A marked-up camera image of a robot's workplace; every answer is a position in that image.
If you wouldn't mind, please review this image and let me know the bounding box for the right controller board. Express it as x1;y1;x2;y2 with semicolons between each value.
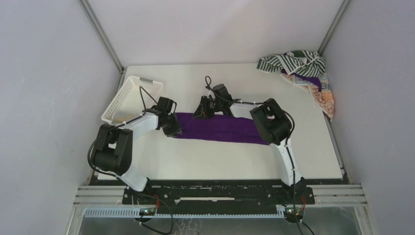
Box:
283;209;304;223

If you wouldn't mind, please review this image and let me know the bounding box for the yellow grey patterned towel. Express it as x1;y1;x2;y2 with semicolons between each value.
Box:
113;113;133;123

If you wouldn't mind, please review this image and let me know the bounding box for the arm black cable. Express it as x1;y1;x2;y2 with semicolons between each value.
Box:
87;86;178;178
204;75;299;215

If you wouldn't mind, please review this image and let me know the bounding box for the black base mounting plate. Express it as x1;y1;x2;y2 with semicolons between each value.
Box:
122;180;316;214

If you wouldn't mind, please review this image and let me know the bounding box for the left controller board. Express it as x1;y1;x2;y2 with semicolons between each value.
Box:
139;209;156;217

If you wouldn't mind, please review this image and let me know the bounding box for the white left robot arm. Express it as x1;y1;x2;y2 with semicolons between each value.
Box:
87;96;182;204

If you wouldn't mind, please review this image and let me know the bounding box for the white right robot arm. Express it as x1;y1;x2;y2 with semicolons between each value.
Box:
192;83;302;204

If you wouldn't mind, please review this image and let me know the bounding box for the white slotted cable duct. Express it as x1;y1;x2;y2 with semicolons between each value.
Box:
84;207;285;218

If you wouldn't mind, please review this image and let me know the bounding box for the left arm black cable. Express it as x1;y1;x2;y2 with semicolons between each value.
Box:
87;86;178;178

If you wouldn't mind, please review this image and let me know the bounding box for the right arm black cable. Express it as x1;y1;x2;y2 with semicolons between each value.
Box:
204;75;299;215

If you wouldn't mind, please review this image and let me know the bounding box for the cream bear print towel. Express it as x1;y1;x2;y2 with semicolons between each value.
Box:
280;73;335;121

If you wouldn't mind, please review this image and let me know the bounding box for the purple towel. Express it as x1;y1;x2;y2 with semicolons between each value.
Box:
176;113;268;145

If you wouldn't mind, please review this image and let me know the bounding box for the controller board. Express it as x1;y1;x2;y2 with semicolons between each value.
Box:
139;209;156;217
283;209;304;223

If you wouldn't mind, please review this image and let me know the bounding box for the green white striped towel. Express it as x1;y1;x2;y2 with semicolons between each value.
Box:
256;50;326;77

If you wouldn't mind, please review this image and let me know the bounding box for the white plastic basket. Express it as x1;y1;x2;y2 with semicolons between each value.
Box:
101;75;164;125

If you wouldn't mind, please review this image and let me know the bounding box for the aluminium corner post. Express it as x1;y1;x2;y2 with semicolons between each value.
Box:
318;0;352;56
78;0;124;73

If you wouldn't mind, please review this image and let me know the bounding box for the aluminium corner post right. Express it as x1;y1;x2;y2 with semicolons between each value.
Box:
318;0;352;56

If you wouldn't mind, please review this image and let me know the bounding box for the aluminium corner post left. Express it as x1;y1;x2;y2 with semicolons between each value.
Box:
78;0;124;73

